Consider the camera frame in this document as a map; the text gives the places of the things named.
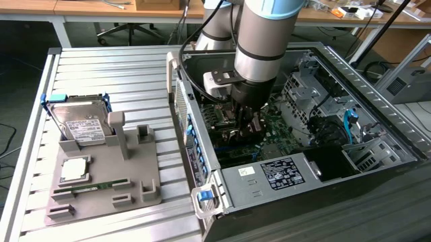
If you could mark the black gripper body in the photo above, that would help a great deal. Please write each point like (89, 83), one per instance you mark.
(253, 93)

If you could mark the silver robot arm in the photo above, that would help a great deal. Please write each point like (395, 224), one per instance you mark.
(261, 50)

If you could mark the black RAM stick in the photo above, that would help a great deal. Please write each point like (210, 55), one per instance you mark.
(221, 127)

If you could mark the green motherboard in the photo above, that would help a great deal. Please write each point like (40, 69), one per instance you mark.
(279, 131)

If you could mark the silver chipset heatsink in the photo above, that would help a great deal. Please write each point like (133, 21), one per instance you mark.
(272, 151)

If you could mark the grey disk bay cage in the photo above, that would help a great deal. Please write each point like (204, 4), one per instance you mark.
(297, 111)

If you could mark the black plastic shroud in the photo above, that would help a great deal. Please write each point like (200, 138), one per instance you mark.
(329, 164)

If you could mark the grey power supply unit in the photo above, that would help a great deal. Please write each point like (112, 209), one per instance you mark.
(241, 191)

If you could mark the blue case release latch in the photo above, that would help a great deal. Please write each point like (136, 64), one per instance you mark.
(204, 197)

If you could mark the perforated grey disk bay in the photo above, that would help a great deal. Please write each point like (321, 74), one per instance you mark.
(376, 153)

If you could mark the open PC case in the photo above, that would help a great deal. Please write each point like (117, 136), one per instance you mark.
(380, 95)

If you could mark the orange and white box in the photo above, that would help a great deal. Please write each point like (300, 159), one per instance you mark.
(336, 12)

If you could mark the black office chair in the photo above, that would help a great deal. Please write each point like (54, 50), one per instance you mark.
(129, 31)

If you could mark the black tripod pole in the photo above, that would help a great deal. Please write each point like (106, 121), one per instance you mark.
(379, 32)

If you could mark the cardboard box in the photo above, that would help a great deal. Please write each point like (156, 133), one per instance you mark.
(157, 5)

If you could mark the grey parts rack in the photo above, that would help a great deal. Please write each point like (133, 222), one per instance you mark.
(100, 174)

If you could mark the wooden desk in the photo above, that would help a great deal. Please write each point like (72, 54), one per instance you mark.
(396, 43)
(86, 7)
(26, 6)

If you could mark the hard disk with blue carrier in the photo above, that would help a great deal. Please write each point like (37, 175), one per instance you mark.
(84, 121)

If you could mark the grey equipment box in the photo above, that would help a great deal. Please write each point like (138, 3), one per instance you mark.
(413, 88)

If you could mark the green RAM stick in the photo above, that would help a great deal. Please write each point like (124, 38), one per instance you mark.
(93, 187)

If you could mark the black monitor stand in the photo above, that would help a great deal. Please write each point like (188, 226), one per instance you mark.
(381, 6)

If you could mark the silver CPU chip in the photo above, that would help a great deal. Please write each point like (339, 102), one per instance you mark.
(73, 169)

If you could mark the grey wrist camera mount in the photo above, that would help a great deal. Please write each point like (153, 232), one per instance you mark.
(216, 85)

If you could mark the aluminium profile frame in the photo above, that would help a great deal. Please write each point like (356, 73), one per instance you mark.
(403, 63)

